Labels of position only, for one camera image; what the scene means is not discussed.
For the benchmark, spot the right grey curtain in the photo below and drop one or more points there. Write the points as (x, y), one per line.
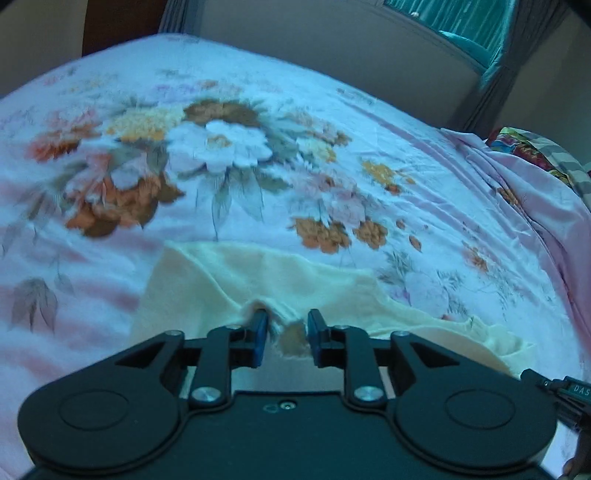
(529, 24)

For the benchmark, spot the striped floral pillow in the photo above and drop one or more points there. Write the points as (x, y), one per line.
(546, 155)

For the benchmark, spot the person's right hand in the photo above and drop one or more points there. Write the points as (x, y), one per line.
(575, 468)

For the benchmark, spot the grey curtain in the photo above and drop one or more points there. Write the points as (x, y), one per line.
(529, 24)
(182, 17)

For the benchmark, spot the cream long-sleeve knit top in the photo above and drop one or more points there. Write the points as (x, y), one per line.
(197, 287)

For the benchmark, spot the left grey curtain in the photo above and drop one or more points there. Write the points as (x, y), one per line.
(182, 17)

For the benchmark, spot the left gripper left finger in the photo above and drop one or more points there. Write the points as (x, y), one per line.
(223, 350)

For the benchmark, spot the pink folded blanket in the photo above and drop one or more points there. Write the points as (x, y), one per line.
(556, 212)

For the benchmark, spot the floral pink bed sheet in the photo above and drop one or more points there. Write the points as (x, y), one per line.
(172, 139)

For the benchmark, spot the dark wooden wardrobe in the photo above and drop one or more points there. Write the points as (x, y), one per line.
(112, 22)

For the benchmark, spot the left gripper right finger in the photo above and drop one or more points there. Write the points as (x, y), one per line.
(348, 348)

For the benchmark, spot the window with frame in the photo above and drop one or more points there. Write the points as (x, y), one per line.
(472, 30)

